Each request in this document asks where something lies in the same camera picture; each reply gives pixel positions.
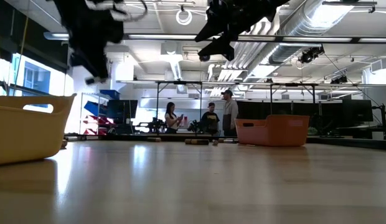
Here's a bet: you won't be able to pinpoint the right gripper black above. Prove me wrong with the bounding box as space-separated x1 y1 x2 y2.
194 0 292 62

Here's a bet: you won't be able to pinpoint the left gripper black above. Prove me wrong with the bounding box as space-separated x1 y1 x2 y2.
52 0 126 85

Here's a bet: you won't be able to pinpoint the yellow plastic bin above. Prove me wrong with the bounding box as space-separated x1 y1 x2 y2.
0 93 77 166

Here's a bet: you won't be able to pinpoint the orange plastic bin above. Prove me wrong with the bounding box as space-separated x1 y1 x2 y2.
234 114 311 147

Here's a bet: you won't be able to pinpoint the blue storage bin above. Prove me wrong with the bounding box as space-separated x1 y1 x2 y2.
99 89 121 101

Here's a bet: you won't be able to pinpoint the long ceiling light bar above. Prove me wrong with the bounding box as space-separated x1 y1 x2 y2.
43 30 386 44

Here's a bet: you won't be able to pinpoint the black computer monitor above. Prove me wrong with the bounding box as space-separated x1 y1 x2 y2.
106 99 139 125
341 99 374 124

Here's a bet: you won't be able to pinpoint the red storage bins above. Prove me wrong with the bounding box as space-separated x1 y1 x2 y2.
83 114 108 135

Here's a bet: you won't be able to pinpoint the person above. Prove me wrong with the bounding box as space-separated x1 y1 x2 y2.
200 101 221 136
220 89 240 138
164 101 184 135

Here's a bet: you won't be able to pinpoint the black ceiling spotlight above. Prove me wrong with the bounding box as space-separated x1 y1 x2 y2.
298 45 325 65
329 75 349 85

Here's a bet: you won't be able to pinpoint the white coiled cable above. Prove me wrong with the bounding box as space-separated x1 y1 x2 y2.
175 9 194 27

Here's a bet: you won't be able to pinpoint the black metal rig frame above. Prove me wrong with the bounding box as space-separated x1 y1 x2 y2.
154 80 317 135

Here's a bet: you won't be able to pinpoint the silver ventilation duct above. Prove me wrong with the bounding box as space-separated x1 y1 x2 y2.
267 0 340 66

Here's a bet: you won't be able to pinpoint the black aluminium table frame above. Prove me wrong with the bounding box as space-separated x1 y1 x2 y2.
64 133 386 151

